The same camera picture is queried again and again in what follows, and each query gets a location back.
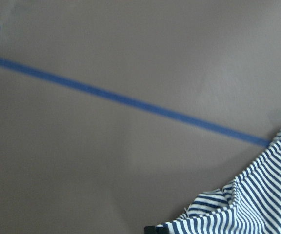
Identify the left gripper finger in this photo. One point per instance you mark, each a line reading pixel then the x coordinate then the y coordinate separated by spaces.
pixel 155 230

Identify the navy white striped polo shirt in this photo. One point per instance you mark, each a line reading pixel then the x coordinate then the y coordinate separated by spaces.
pixel 248 204

